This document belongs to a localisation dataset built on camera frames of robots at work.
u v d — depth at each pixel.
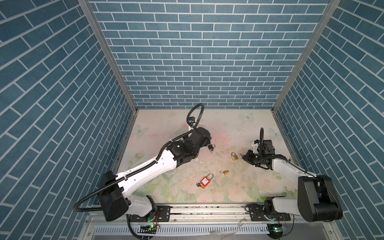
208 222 0.73
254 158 0.79
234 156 0.96
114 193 0.39
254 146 0.86
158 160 0.47
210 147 0.99
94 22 0.75
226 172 0.88
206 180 0.83
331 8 0.71
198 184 0.84
